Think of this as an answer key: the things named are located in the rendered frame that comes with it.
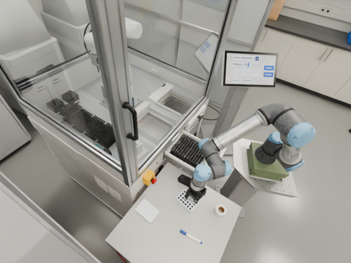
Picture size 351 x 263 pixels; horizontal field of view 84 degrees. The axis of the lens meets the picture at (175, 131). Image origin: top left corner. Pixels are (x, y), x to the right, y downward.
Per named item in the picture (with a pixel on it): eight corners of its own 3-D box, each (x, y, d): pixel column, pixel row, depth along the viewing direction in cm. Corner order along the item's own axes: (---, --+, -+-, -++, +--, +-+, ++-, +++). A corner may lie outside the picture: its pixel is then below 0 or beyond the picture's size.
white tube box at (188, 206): (198, 204, 125) (199, 202, 122) (189, 214, 120) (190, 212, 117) (183, 191, 129) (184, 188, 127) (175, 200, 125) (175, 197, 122)
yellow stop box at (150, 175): (155, 178, 125) (156, 172, 119) (149, 187, 121) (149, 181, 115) (149, 174, 126) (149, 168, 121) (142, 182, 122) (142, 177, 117)
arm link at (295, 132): (289, 148, 131) (295, 103, 88) (305, 167, 122) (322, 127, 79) (272, 157, 133) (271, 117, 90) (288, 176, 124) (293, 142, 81)
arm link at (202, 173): (215, 174, 88) (199, 179, 85) (210, 184, 96) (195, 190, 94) (208, 159, 93) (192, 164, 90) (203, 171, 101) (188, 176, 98)
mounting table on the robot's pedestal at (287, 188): (278, 154, 173) (285, 146, 164) (289, 203, 144) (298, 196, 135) (228, 144, 175) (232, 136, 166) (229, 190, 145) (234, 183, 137)
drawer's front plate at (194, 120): (203, 114, 172) (206, 104, 164) (187, 134, 155) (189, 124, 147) (201, 113, 172) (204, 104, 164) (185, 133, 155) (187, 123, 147)
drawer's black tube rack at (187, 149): (208, 153, 142) (210, 148, 137) (196, 170, 132) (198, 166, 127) (182, 139, 149) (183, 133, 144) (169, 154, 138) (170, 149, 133)
